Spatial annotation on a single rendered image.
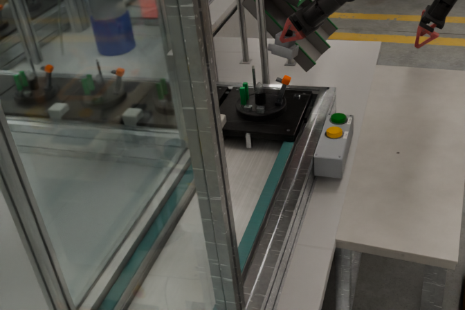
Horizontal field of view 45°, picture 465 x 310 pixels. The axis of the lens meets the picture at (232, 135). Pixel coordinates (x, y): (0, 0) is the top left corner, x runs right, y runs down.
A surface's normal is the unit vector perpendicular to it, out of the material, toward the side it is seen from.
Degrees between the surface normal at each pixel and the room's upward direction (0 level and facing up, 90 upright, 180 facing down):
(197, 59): 90
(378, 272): 0
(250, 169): 0
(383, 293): 0
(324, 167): 90
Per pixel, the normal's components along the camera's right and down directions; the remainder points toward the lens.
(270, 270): -0.10, -0.84
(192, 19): -0.30, 0.53
